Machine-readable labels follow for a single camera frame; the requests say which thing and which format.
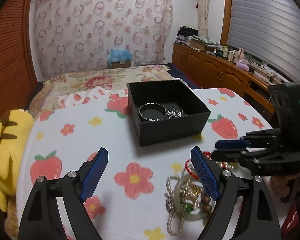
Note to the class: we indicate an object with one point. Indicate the folded clothes stack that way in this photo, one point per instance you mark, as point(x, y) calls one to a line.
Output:
point(184, 35)

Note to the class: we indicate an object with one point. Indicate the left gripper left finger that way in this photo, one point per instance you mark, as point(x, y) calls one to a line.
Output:
point(91, 172)

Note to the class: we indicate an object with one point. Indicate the pink tissue box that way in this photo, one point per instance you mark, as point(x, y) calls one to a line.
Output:
point(243, 64)

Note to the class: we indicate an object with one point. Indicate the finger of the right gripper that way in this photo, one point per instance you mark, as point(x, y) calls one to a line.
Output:
point(232, 144)
point(230, 156)

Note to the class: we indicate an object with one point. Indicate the wooden sideboard cabinet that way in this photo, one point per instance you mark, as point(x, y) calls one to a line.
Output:
point(209, 71)

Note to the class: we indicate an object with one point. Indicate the black jewelry box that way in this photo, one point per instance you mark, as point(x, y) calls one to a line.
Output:
point(186, 113)

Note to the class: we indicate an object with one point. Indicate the tied window drape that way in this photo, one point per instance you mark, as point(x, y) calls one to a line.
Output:
point(203, 11)

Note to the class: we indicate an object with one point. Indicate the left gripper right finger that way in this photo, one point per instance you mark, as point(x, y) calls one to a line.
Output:
point(208, 172)

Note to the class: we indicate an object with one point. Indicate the floral bed quilt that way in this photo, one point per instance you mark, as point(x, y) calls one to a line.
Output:
point(111, 80)

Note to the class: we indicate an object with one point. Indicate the silver cuff bangle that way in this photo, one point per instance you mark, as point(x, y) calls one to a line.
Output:
point(152, 112)

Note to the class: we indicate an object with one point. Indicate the patterned lace curtain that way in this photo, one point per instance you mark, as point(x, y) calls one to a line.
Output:
point(83, 35)

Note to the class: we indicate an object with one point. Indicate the pale jade bangle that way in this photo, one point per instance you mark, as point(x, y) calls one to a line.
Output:
point(186, 197)

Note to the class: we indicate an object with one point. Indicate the strawberry flower print blanket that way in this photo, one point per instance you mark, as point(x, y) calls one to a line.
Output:
point(129, 201)

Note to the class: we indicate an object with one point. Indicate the yellow plush toy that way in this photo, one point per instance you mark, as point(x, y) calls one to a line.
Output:
point(15, 126)

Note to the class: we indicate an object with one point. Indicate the right hand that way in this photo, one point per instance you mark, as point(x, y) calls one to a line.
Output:
point(279, 184)

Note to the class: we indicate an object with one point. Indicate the cardboard box blue bag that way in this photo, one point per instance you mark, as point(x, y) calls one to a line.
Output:
point(120, 58)

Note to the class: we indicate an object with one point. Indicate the brown box on cabinet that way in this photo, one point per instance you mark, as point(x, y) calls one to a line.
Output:
point(198, 44)

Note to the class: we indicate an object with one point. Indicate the wooden slatted wardrobe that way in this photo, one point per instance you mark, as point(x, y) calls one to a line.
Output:
point(17, 76)

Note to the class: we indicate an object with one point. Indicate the grey window blind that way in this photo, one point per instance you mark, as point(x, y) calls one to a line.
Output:
point(269, 30)

